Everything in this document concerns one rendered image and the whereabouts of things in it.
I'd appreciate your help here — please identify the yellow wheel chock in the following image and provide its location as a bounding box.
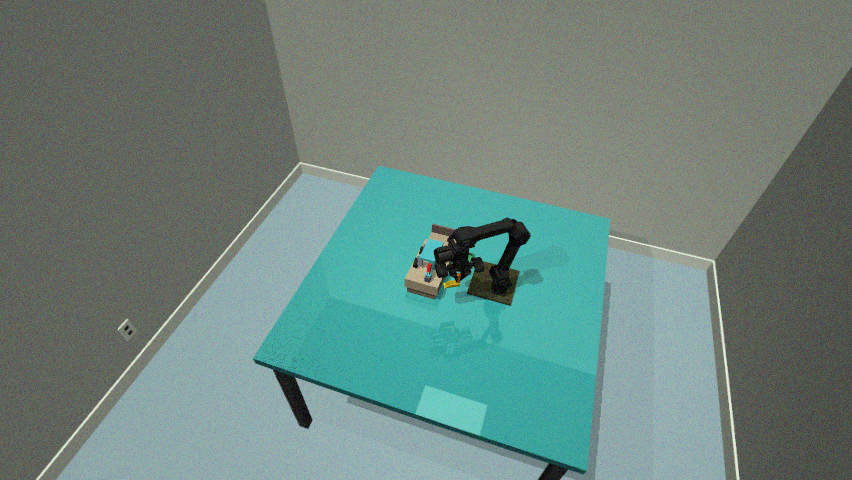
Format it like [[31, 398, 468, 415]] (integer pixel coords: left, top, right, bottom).
[[444, 273, 461, 288]]

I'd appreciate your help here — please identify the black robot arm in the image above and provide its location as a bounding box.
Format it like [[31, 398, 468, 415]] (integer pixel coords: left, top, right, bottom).
[[434, 217, 531, 297]]

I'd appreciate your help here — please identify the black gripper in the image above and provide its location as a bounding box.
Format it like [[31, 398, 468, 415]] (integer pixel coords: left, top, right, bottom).
[[435, 257, 484, 282]]

